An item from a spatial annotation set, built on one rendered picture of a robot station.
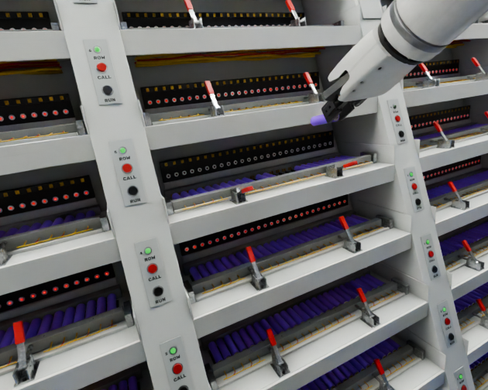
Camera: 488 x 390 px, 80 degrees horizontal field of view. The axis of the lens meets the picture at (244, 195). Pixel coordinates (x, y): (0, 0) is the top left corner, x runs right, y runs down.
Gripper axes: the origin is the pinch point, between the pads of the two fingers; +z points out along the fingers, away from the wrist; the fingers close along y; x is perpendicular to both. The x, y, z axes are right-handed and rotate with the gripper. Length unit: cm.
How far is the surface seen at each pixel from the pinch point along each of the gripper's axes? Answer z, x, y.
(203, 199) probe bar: 22.8, 3.8, 22.7
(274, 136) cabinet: 34.8, -12.5, -7.0
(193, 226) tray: 19.6, 9.5, 27.0
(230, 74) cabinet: 29.8, -32.1, 1.9
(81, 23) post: 8.9, -30.4, 37.0
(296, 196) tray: 19.9, 9.5, 2.6
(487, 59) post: 23, -21, -99
